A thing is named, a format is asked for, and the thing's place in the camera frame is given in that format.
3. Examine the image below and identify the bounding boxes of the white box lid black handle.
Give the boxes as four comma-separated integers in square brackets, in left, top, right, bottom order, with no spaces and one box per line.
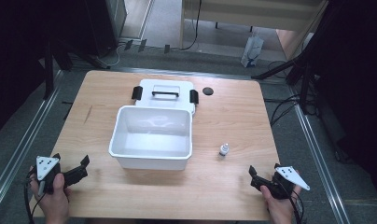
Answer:
[131,78,200,116]

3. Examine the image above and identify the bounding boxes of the white paper bag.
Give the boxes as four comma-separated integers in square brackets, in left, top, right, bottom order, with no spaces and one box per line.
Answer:
[240,31,265,69]

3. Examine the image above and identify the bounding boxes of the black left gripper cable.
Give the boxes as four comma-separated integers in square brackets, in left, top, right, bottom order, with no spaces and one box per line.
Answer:
[23,169,47,224]

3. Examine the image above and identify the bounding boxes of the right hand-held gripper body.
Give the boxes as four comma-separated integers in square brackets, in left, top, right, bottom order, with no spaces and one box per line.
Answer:
[271,164,312,201]

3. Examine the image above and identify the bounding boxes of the black tripod stand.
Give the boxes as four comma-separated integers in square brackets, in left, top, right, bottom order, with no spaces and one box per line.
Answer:
[251,0,343,116]

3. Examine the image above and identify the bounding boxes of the white floor cable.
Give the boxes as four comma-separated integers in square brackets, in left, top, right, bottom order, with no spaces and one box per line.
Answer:
[96,42,126,68]

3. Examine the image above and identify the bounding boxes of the dark cabinet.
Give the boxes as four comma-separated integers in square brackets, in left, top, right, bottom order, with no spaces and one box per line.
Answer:
[82,0,129,58]

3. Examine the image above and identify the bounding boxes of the small clear bottle white cap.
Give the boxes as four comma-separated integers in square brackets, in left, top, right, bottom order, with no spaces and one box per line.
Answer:
[218,143,230,158]

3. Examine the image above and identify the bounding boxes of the black metal stand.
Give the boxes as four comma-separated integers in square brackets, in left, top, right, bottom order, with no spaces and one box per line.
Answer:
[36,36,111,101]

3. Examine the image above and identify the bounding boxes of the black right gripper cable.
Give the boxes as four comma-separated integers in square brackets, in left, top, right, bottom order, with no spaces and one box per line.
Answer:
[281,181,306,224]

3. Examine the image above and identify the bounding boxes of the person's left hand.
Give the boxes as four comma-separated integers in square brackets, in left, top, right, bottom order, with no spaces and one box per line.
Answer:
[29,165,72,224]

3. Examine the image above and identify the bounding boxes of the black hanging cable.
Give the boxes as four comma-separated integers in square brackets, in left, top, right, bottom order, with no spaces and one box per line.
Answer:
[179,0,203,51]

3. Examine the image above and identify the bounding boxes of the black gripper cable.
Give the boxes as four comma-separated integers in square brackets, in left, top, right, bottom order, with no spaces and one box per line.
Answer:
[23,169,47,224]
[281,181,306,224]

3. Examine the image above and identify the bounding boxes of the metal floor rail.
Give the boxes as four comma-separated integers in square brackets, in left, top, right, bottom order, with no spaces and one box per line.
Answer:
[0,69,66,218]
[287,85,353,224]

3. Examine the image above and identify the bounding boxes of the black floor cables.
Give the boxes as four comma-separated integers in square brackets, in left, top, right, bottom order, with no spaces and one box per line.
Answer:
[262,59,321,127]

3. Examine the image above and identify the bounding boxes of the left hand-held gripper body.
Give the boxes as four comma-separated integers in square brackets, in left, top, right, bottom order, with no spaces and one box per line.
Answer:
[35,154,66,196]

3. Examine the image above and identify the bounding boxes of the person's right hand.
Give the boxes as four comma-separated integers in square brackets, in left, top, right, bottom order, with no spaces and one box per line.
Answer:
[259,169,303,224]

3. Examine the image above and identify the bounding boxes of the white plastic storage box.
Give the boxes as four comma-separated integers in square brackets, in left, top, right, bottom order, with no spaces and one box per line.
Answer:
[107,105,194,171]

